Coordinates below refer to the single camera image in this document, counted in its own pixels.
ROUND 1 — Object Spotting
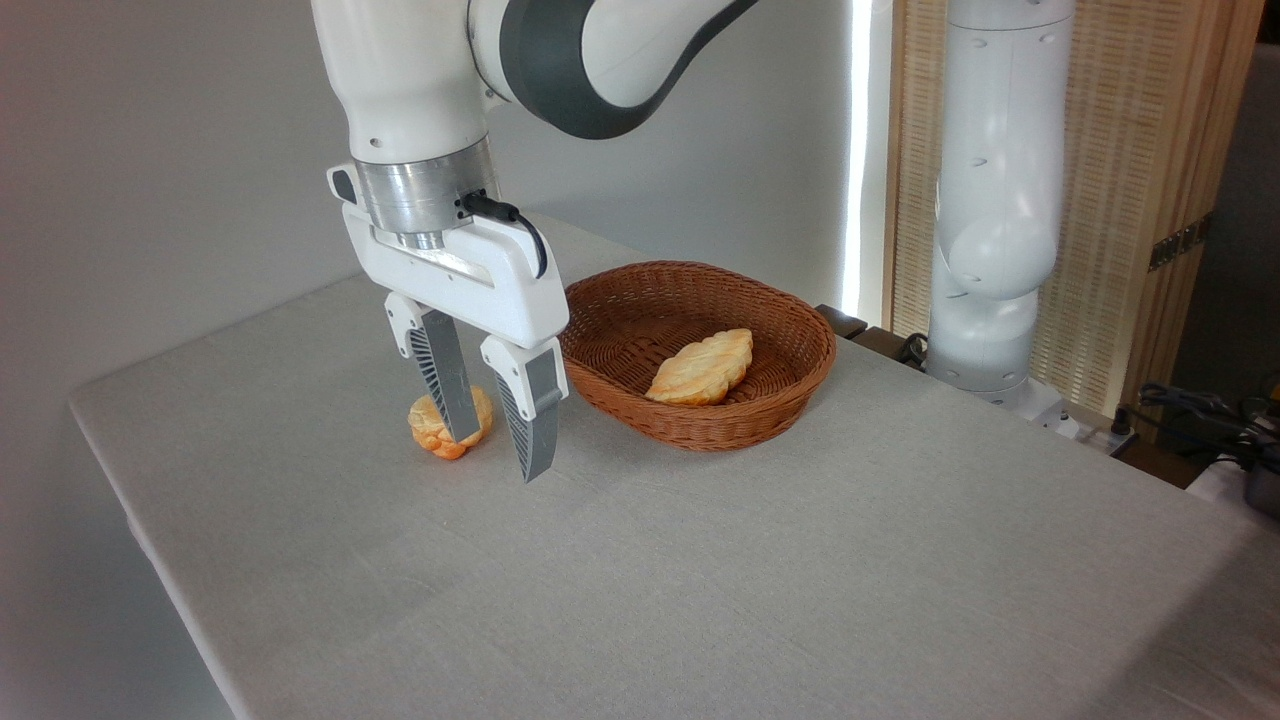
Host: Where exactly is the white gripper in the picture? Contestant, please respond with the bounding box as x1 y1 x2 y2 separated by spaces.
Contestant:
327 163 571 484

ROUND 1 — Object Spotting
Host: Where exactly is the golden bread pastry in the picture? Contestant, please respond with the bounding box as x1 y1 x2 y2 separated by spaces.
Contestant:
644 328 755 407

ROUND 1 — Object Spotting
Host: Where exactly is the round orange bread bun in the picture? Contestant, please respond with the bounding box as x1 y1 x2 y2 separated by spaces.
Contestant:
407 386 495 461

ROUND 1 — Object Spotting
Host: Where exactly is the brown wicker basket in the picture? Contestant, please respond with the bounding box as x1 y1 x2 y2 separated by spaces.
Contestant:
557 261 839 454

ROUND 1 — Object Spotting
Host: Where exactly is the grey tablecloth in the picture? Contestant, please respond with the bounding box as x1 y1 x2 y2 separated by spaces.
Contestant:
68 210 1280 720

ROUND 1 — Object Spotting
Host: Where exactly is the dark wooden block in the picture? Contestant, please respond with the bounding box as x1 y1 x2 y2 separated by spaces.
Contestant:
815 304 870 342

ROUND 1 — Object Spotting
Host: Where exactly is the wooden slatted screen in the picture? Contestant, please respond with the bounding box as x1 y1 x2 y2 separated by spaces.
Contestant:
884 0 1267 441

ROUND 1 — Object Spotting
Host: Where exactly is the metal hinge on screen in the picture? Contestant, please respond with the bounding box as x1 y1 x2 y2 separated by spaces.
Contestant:
1147 212 1215 272

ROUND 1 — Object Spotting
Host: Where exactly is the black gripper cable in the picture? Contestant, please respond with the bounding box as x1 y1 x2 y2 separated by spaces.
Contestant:
460 191 550 280

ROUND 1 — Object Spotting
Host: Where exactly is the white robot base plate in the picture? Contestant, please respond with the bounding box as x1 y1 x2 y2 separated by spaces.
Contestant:
985 378 1139 453

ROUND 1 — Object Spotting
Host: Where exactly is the black cable bundle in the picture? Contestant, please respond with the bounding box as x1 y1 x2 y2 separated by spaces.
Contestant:
1138 383 1280 471

